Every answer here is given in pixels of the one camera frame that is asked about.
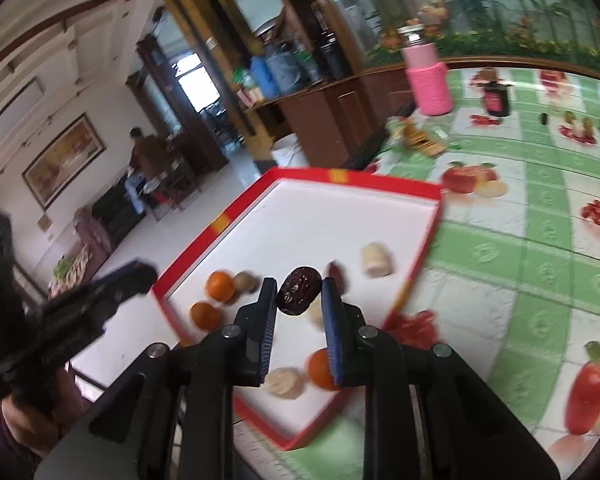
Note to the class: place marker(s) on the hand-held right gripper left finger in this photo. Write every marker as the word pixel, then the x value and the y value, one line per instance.
pixel 267 332

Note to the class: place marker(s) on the dark red date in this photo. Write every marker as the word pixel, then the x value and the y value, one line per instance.
pixel 338 276
pixel 297 291

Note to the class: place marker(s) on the person's left hand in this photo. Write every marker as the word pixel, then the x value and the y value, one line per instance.
pixel 50 410

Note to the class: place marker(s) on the blue thermos jug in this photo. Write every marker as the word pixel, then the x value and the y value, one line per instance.
pixel 264 77

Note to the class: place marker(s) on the fruit print green tablecloth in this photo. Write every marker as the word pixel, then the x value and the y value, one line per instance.
pixel 480 260

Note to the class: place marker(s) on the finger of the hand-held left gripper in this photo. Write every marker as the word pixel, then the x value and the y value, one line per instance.
pixel 125 280

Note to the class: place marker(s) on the beige banana piece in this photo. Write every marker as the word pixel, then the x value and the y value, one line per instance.
pixel 377 260
pixel 284 384

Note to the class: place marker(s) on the wooden cabinet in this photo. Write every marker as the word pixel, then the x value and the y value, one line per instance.
pixel 325 115

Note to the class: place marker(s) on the framed wall picture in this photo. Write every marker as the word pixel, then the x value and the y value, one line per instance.
pixel 62 160

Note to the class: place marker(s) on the pink knitted sleeve bottle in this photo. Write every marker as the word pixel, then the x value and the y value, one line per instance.
pixel 427 77

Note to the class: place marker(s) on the wooden chair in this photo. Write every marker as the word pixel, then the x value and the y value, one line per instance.
pixel 177 185

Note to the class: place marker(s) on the red tray with white base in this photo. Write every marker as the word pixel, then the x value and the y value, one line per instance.
pixel 320 220

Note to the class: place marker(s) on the grey thermos jug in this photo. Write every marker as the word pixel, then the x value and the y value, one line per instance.
pixel 287 70

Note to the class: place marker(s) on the green plastic bag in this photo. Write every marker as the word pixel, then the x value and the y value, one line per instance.
pixel 242 79

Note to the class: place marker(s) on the dark red jar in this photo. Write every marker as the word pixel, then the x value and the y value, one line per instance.
pixel 496 100

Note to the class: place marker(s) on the black thermos jug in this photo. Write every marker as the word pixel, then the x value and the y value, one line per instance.
pixel 336 57

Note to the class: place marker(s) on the cracker packet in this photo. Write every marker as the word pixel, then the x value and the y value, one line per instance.
pixel 427 144

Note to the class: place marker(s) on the clear snack packet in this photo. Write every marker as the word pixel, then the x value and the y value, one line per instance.
pixel 400 130

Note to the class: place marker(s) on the orange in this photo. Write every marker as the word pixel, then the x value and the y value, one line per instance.
pixel 319 370
pixel 206 316
pixel 221 286

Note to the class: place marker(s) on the brown kiwi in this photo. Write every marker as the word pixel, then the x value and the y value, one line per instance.
pixel 246 282

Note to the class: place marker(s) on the floral glass panel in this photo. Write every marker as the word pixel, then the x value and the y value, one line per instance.
pixel 505 5

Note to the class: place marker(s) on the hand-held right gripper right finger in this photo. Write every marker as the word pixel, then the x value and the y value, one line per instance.
pixel 332 340

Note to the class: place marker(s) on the white plastic bucket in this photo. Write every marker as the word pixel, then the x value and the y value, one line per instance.
pixel 287 152

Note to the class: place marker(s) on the dark wooden bench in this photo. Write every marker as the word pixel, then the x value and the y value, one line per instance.
pixel 115 215

